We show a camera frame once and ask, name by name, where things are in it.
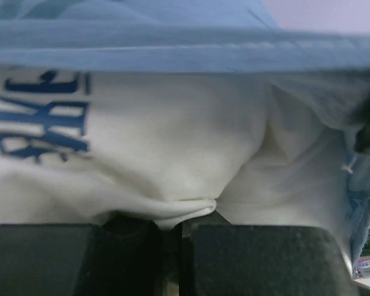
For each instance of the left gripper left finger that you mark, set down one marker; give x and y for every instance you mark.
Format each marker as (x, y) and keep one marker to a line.
(121, 257)

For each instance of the blue cartoon print pillowcase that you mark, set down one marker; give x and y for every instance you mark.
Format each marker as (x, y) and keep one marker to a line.
(179, 38)

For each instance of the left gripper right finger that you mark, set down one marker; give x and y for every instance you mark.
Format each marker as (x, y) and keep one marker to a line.
(262, 260)

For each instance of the white pillow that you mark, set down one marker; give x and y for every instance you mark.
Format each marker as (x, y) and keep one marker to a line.
(77, 147)

